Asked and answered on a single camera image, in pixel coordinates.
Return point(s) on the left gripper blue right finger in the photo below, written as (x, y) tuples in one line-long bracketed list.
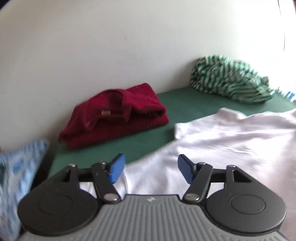
[(198, 176)]

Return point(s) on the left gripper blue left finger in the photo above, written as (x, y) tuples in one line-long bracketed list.
[(105, 175)]

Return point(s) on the white t-shirt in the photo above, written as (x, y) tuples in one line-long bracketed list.
[(262, 145)]

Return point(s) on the folded dark red sweater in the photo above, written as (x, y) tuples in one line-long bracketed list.
[(113, 114)]

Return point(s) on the green table cloth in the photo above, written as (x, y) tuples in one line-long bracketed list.
[(182, 105)]

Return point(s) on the blue white patterned cloth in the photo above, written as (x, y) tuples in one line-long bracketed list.
[(18, 170)]

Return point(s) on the green white striped garment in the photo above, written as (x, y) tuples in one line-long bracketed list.
[(230, 78)]

